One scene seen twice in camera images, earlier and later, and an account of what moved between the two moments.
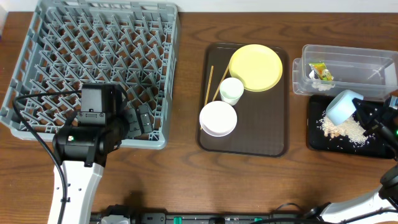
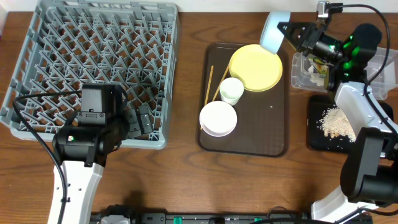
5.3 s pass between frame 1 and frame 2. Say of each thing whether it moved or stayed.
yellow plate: stayed
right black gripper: moved
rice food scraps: stayed
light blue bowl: moved
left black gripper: stayed
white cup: stayed
